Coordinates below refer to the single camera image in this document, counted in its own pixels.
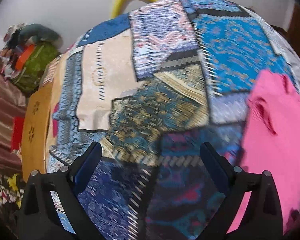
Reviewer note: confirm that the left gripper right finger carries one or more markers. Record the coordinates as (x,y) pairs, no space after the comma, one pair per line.
(262,218)

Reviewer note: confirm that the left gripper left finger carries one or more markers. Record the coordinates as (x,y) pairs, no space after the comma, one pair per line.
(38,217)

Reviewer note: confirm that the pink knit cardigan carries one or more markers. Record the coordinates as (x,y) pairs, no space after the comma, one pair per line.
(271,139)

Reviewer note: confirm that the wooden lap desk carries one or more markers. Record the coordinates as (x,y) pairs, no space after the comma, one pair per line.
(35,131)

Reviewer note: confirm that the red box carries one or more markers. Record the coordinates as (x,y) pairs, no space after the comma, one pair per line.
(17,132)

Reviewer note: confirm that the striped brown curtain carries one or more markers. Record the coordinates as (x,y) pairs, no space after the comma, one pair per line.
(12,104)

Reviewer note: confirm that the green storage bag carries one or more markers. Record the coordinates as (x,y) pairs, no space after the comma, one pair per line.
(28,79)

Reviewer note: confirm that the grey striped bed sheet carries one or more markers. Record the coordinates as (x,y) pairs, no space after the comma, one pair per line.
(280,45)

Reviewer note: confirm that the orange box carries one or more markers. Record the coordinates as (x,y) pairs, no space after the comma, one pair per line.
(24,57)

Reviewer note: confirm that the patchwork patterned bed cover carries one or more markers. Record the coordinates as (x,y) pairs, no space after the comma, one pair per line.
(151,86)

